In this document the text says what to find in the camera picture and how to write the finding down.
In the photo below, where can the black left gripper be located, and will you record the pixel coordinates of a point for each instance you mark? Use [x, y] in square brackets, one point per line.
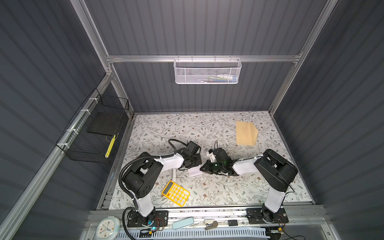
[199, 162]

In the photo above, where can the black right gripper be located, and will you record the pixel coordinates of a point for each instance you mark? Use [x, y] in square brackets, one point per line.
[207, 165]

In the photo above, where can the white paper letter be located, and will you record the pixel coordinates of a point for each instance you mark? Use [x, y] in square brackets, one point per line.
[194, 171]

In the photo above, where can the manila paper envelope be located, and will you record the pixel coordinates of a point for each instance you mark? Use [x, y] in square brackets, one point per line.
[246, 133]

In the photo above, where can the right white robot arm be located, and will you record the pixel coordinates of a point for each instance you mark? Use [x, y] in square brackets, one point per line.
[276, 170]

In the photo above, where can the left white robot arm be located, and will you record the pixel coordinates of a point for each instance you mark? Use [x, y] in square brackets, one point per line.
[138, 177]

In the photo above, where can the white glue stick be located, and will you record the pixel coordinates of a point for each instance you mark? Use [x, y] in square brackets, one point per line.
[174, 175]

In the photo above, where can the yellow calculator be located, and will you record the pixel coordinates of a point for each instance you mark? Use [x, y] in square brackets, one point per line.
[176, 193]

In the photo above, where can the small metal latch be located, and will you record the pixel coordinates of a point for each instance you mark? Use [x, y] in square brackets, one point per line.
[210, 224]

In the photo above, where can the light blue eraser case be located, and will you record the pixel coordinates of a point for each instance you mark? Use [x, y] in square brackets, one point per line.
[183, 223]

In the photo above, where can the small black square block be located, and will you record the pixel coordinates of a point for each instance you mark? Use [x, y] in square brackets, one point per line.
[232, 223]

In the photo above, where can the pens in white basket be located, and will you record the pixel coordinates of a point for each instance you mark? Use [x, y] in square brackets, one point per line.
[220, 79]

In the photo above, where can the white analog clock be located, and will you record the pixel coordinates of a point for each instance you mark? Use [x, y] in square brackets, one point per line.
[108, 229]

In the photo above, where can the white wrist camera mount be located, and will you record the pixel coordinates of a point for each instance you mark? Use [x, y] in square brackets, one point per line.
[211, 156]

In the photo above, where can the white slotted cable duct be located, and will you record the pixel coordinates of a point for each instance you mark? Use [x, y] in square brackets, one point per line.
[201, 233]

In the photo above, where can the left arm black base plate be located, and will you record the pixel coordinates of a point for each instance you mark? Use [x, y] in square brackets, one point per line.
[154, 219]

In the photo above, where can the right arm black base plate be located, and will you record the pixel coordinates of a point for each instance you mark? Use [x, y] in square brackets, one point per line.
[265, 216]

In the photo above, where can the white wire mesh basket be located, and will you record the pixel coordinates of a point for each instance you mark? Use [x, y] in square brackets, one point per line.
[188, 71]

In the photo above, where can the black wire basket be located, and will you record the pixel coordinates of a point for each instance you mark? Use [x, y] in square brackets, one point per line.
[87, 138]

